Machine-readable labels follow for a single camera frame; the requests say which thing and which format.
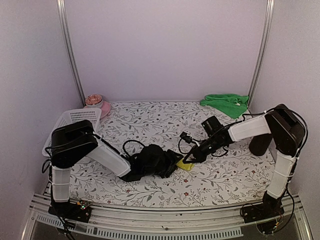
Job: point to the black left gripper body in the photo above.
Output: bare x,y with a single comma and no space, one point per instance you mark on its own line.
164,167

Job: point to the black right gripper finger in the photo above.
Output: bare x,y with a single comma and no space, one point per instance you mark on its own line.
189,157
201,159

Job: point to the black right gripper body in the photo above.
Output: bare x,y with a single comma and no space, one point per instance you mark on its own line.
215,146

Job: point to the yellow-green crocodile towel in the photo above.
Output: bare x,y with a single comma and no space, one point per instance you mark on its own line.
185,166

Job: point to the green microfiber towel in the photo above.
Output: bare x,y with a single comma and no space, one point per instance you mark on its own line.
232,105

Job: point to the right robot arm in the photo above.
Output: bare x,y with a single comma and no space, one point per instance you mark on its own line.
281,125

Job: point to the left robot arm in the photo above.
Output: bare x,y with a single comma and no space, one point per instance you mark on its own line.
71,143

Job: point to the floral patterned table mat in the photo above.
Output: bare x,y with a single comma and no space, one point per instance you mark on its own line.
237,177

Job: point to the dark brown cylinder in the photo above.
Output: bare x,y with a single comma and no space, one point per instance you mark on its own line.
259,144

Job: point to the pink plate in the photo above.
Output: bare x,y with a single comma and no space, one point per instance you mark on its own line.
104,106

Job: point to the white plastic basket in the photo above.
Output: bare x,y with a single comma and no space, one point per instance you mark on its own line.
73,116

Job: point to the aluminium front rail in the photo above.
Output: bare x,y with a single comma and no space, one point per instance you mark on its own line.
120,222

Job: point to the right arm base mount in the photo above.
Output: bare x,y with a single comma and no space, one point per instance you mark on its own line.
262,211

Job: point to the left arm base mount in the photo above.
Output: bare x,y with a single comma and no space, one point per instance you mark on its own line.
80,211

